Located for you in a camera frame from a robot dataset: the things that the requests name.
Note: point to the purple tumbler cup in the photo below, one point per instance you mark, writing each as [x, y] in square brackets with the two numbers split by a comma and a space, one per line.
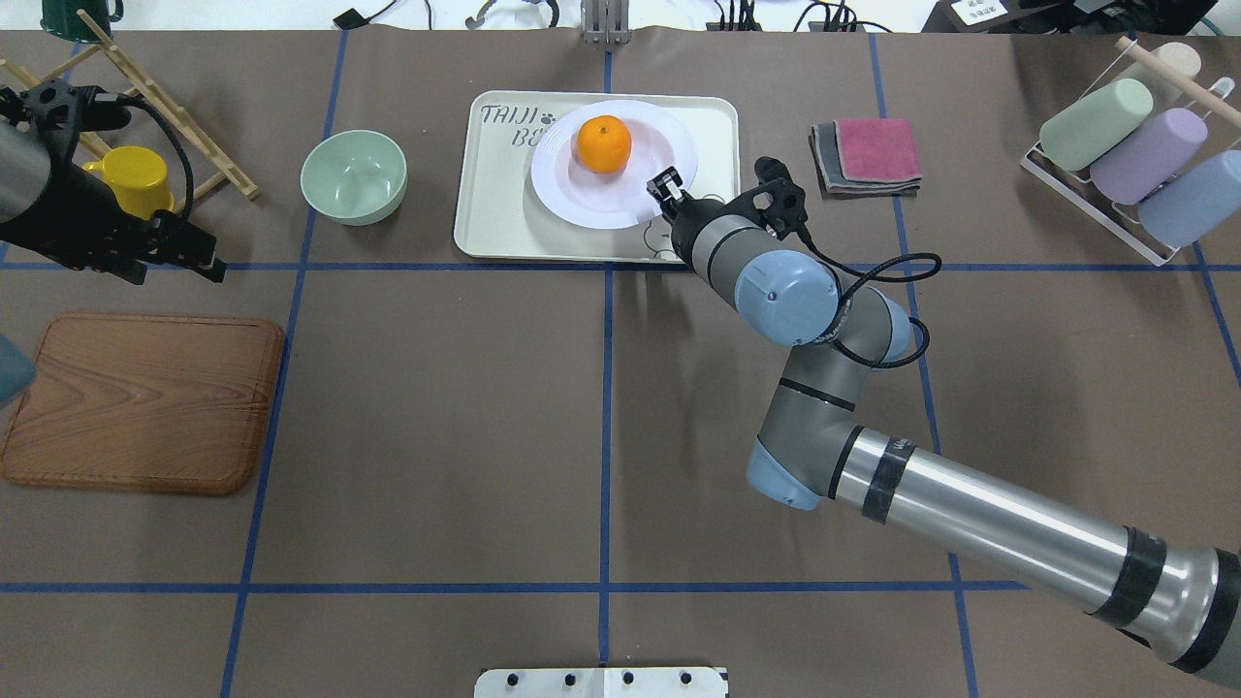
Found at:
[1150, 156]

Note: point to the wooden brown tray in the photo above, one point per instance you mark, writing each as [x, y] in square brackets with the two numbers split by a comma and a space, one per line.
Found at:
[146, 403]

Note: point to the dark green mug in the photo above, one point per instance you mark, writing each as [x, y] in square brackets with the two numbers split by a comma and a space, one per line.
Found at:
[82, 22]

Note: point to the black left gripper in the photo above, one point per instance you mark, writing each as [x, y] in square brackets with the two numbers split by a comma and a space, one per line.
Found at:
[70, 236]

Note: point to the green tumbler cup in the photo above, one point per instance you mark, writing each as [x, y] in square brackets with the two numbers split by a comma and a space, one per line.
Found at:
[1077, 136]

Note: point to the beige tumbler cup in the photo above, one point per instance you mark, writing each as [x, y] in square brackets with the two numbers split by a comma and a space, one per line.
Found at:
[1179, 57]

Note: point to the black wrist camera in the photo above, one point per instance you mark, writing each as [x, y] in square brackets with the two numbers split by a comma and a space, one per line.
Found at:
[783, 212]
[60, 112]

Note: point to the white wire cup rack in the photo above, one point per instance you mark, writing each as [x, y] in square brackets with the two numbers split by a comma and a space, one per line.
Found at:
[1216, 102]

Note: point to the folded pink grey cloths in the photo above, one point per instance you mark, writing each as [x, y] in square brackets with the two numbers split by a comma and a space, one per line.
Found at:
[866, 156]

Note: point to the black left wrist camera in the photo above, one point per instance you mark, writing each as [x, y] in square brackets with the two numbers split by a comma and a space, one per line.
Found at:
[60, 112]

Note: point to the yellow mug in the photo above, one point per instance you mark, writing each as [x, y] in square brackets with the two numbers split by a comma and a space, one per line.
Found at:
[139, 179]

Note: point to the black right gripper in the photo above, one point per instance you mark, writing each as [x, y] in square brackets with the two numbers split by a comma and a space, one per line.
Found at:
[683, 218]

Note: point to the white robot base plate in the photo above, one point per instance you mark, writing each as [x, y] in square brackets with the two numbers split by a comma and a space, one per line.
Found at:
[693, 681]

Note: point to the cream rectangular tray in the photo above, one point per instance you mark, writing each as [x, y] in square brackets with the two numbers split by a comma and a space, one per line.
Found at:
[524, 193]

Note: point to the white plate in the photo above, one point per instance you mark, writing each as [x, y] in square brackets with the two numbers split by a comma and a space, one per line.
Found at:
[610, 202]

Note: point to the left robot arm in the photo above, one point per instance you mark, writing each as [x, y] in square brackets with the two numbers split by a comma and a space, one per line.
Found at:
[72, 217]

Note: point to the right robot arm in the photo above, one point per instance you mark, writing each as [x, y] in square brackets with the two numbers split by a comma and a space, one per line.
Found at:
[756, 253]

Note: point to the wooden mug rack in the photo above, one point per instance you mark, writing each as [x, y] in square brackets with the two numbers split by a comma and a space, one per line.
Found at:
[142, 85]

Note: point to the orange fruit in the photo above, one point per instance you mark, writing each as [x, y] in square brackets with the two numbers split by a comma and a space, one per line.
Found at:
[603, 144]

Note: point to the blue tumbler cup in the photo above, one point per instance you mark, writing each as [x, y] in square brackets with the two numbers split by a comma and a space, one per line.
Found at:
[1195, 203]

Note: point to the green ceramic bowl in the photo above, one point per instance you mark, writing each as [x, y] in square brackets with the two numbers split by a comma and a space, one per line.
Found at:
[355, 178]

